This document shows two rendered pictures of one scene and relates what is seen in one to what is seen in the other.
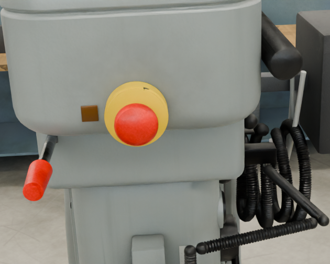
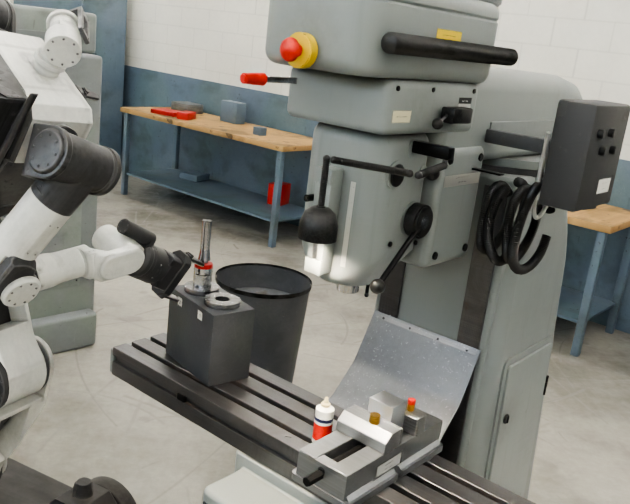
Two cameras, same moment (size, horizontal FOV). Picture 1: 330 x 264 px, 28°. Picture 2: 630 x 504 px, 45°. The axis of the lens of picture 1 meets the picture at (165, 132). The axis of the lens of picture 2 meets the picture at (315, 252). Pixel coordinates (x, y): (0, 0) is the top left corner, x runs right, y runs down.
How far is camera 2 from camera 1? 0.97 m
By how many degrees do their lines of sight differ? 37
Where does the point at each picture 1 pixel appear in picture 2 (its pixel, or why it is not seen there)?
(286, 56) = (389, 37)
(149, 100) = (304, 41)
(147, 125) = (290, 48)
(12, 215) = not seen: hidden behind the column
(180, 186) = (359, 138)
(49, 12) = not seen: outside the picture
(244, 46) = (363, 24)
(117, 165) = (320, 106)
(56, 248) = not seen: hidden behind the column
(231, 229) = (416, 209)
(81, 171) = (303, 105)
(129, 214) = (330, 150)
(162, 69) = (319, 28)
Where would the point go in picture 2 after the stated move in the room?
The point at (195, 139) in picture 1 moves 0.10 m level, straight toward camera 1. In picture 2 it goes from (360, 98) to (323, 97)
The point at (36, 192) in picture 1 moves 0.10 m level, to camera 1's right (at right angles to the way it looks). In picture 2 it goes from (244, 78) to (285, 85)
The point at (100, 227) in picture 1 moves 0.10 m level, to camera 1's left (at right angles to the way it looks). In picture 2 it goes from (315, 155) to (278, 146)
